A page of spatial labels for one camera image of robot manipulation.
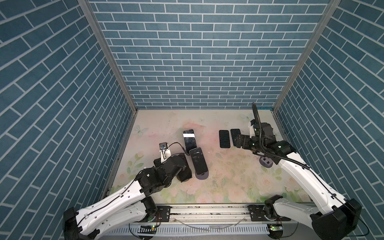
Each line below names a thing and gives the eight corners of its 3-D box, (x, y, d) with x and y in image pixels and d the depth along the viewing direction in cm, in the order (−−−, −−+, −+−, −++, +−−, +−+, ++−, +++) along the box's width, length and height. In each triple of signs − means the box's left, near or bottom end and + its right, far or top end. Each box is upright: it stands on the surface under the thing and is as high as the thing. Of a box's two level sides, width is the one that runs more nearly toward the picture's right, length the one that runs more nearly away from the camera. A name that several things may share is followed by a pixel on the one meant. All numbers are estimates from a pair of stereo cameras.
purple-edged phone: (196, 178, 87) (196, 168, 76) (190, 161, 94) (189, 149, 83) (206, 174, 88) (208, 164, 77) (199, 157, 95) (200, 146, 84)
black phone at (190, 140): (186, 154, 97) (185, 143, 87) (184, 141, 103) (182, 130, 94) (197, 151, 98) (196, 141, 88) (193, 139, 105) (193, 128, 95)
